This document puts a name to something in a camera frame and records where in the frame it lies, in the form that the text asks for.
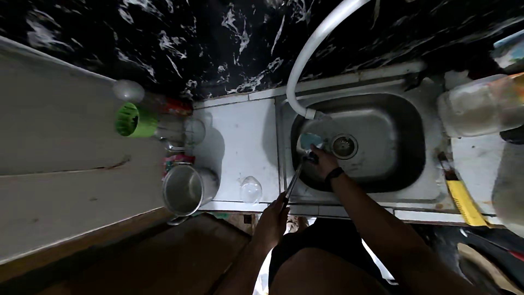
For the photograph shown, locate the person's left hand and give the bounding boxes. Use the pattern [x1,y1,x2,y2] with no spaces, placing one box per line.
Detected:
[255,192,290,251]

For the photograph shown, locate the person's right hand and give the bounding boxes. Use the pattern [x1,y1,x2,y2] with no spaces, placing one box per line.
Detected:
[307,144,344,181]

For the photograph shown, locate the metal utensil with black handle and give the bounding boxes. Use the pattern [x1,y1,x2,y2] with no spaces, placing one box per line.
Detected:
[280,152,319,212]

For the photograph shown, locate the person's left forearm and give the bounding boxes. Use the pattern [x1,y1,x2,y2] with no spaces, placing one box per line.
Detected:
[215,240,276,295]

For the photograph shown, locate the person's right forearm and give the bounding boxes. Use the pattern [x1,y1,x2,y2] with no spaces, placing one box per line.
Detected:
[326,167,484,295]

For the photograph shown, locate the pale blue sponge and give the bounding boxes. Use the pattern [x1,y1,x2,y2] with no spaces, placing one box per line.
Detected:
[297,132,324,154]

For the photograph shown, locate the metal drain strainer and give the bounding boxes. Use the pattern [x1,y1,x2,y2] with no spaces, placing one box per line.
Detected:
[332,134,359,160]

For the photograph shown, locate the clear drinking glass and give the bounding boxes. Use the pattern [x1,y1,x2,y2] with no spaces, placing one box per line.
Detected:
[240,176,263,205]

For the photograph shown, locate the stainless steel sink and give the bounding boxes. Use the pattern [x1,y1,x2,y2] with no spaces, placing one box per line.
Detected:
[275,76,451,205]

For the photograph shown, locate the person's legs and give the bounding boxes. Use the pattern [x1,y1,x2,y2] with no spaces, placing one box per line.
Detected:
[268,217,394,295]

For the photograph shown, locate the metal pot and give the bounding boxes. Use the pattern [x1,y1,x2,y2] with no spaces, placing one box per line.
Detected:
[162,164,220,226]

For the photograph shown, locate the pink packet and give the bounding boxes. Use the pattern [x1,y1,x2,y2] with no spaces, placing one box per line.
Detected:
[163,154,196,175]

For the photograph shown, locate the clear glass jar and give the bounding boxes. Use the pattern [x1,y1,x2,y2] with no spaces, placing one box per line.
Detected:
[156,113,206,146]

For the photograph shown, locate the shiny metal utensil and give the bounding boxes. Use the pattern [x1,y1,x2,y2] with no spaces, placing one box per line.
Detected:
[160,138,186,152]

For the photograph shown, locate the red packet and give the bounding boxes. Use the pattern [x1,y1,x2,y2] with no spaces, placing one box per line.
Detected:
[162,97,194,116]

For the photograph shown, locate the green plastic cup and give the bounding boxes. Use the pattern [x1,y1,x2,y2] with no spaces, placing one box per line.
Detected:
[115,102,159,138]

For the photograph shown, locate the translucent plastic jar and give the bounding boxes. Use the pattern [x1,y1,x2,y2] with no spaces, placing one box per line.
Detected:
[437,72,524,138]

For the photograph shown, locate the large pale container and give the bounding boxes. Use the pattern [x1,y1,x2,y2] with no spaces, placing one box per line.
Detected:
[492,141,524,238]

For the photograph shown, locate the black round lid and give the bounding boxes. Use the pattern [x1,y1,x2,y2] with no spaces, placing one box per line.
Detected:
[500,125,524,146]

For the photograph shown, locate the blue and white packet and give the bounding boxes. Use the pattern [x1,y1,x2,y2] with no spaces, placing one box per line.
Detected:
[491,30,524,70]

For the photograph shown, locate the white hose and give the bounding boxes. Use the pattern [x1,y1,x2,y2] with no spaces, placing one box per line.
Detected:
[286,0,371,120]

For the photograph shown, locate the brush with yellow handle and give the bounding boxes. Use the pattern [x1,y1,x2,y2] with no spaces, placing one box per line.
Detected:
[437,152,490,228]

